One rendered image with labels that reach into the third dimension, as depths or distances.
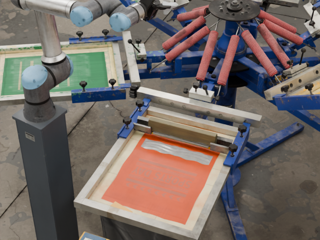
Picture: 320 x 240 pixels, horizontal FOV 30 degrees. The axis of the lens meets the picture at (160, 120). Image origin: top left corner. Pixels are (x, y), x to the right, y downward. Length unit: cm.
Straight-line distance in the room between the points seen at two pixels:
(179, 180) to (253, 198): 138
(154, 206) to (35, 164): 66
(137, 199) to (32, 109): 63
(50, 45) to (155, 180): 79
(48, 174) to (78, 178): 129
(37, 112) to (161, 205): 71
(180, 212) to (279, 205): 154
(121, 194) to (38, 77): 65
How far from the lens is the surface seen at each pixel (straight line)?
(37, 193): 315
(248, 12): 349
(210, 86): 329
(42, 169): 298
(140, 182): 282
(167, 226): 258
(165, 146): 300
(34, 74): 274
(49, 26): 272
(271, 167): 439
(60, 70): 280
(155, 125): 301
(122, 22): 234
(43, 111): 279
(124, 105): 488
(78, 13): 228
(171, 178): 284
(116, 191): 278
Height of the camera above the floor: 291
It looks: 38 degrees down
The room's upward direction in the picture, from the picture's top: 1 degrees clockwise
